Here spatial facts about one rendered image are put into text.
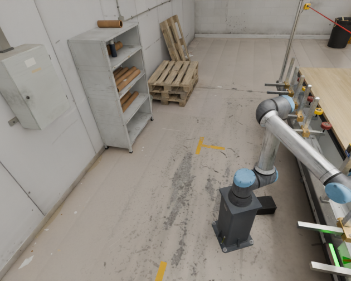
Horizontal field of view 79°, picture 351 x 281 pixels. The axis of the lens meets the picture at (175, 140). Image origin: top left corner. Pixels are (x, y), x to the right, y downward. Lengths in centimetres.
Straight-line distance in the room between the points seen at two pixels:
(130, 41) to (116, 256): 268
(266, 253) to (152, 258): 105
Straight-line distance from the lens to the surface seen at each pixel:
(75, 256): 250
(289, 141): 120
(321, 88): 302
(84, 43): 260
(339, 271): 149
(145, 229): 240
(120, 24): 300
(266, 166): 167
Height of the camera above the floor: 209
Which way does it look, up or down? 39 degrees down
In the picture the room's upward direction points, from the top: 4 degrees counter-clockwise
